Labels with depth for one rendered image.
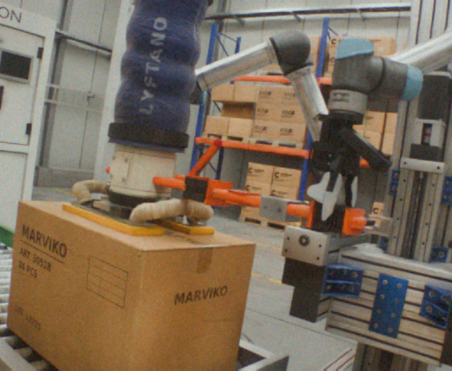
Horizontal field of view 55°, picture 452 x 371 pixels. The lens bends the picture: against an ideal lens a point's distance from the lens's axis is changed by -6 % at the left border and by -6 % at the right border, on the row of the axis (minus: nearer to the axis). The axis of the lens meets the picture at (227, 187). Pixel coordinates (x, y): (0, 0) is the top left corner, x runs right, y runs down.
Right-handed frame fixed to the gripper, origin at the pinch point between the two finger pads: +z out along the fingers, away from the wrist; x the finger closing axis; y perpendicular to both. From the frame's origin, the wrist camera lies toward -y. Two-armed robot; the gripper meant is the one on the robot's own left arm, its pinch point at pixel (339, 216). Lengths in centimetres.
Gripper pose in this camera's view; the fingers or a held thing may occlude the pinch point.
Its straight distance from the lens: 92.3
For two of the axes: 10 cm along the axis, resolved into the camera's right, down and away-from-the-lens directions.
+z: -1.6, 9.9, 0.5
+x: -6.4, -0.6, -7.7
